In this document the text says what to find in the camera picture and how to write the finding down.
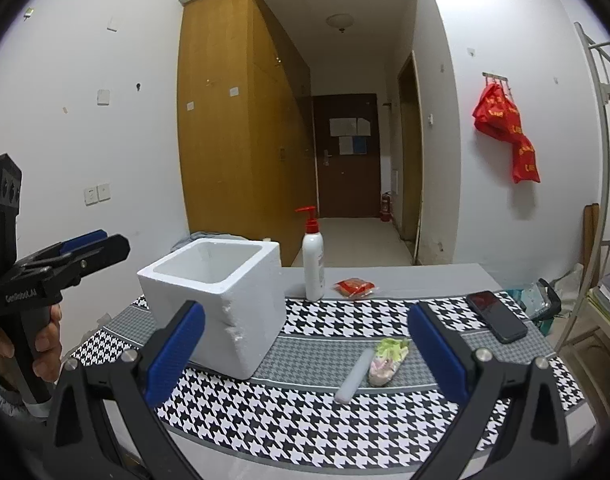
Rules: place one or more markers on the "white foam box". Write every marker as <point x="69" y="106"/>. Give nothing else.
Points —
<point x="237" y="282"/>

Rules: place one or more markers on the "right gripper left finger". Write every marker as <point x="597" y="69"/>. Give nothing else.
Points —
<point x="81" y="443"/>

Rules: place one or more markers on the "pale tube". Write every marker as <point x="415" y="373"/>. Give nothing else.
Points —
<point x="354" y="378"/>

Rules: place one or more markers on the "green basket with items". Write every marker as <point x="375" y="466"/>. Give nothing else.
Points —
<point x="540" y="303"/>

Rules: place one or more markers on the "light blue crumpled cloth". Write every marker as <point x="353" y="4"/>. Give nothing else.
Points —
<point x="202" y="235"/>

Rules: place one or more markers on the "red fire extinguisher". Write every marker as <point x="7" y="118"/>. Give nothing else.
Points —
<point x="385" y="207"/>

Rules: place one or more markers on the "dark brown entrance door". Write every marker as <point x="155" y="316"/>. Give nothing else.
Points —
<point x="348" y="155"/>

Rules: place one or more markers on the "black smartphone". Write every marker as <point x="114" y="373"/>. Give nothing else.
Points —
<point x="498" y="318"/>

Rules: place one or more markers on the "houndstooth table mat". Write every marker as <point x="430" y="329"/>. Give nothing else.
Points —
<point x="285" y="414"/>

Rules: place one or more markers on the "wooden wardrobe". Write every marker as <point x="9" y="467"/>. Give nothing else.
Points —
<point x="244" y="122"/>

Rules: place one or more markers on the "green pink plastic packet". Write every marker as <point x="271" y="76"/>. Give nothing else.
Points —
<point x="389" y="355"/>

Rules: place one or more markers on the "metal bunk bed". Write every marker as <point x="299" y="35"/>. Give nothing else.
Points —
<point x="585" y="340"/>

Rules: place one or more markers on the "ceiling lamp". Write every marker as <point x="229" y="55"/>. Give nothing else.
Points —
<point x="340" y="21"/>

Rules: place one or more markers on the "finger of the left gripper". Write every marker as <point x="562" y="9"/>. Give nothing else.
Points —
<point x="48" y="269"/>
<point x="82" y="241"/>

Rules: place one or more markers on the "person's left hand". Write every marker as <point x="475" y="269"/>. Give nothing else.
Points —
<point x="47" y="346"/>

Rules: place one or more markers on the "double wall switch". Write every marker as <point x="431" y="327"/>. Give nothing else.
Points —
<point x="97" y="194"/>

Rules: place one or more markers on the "white red pump bottle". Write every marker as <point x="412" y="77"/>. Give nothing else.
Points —
<point x="312" y="255"/>

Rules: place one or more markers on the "red hanging bags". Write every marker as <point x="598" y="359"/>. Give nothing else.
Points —
<point x="497" y="116"/>

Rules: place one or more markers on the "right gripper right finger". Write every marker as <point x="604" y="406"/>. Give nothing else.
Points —
<point x="532" y="442"/>

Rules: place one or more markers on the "red snack packet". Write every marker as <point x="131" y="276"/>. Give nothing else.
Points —
<point x="355" y="288"/>

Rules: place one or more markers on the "wall hook rack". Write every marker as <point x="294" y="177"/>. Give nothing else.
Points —
<point x="494" y="77"/>

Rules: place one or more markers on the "wooden side door frame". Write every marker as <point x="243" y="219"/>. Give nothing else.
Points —
<point x="411" y="156"/>

